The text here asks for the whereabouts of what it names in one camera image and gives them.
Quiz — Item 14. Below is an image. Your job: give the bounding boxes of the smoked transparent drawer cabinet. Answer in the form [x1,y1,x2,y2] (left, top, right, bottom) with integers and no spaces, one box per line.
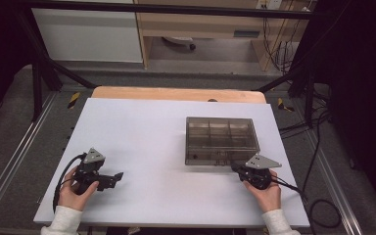
[184,116,261,166]

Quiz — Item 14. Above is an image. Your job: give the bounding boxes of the black curtain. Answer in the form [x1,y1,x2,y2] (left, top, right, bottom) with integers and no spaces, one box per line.
[0,0,34,131]
[312,0,376,212]

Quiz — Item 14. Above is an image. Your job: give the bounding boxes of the black floor cables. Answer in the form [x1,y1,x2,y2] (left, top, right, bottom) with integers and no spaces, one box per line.
[278,92,333,140]

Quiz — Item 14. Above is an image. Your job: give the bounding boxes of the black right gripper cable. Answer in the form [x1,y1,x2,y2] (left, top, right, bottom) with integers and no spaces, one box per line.
[269,111,343,229]

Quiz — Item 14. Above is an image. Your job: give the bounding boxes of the wooden desk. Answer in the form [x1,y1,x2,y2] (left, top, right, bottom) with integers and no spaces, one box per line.
[133,0,315,71]

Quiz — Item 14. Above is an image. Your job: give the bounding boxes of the person's left hand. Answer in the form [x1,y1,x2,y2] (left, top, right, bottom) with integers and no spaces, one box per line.
[57,165,100,212]

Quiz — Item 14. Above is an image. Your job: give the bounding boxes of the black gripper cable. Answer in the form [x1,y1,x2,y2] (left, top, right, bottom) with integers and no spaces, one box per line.
[269,111,343,229]
[52,152,88,213]

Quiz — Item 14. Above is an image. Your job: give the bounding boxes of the black metal frame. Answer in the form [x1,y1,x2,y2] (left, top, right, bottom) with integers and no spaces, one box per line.
[12,0,322,129]

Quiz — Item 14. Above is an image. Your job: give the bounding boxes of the white power strip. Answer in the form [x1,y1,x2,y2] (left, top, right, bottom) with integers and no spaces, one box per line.
[256,0,284,11]

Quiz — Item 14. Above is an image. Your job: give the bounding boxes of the person's right hand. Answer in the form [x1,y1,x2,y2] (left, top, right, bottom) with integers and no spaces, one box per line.
[242,168,283,214]

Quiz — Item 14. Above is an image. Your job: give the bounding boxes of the wooden table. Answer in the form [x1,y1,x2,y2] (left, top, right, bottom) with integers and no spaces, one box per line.
[90,85,268,105]

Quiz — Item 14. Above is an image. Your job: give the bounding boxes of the chair base with caster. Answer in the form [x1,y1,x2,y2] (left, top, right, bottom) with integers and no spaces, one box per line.
[161,35,197,52]

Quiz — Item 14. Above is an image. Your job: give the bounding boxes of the hanging cable bundle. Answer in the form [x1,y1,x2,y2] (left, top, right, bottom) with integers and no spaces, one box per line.
[261,14,304,76]

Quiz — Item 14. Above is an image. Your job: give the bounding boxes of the aluminium rail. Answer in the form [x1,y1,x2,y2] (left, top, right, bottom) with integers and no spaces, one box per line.
[0,92,59,223]
[293,97,364,235]

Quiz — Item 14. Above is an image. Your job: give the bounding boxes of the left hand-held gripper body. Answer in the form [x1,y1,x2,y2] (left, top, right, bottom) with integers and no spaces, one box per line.
[72,147,110,196]

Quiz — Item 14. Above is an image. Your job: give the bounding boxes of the white cabinet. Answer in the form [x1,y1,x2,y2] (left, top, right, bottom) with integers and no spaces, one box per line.
[31,8,144,64]

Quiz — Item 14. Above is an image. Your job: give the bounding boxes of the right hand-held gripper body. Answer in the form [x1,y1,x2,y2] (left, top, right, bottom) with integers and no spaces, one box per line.
[238,153,283,191]

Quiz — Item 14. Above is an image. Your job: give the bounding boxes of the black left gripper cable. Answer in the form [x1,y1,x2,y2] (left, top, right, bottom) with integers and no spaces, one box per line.
[52,152,88,213]

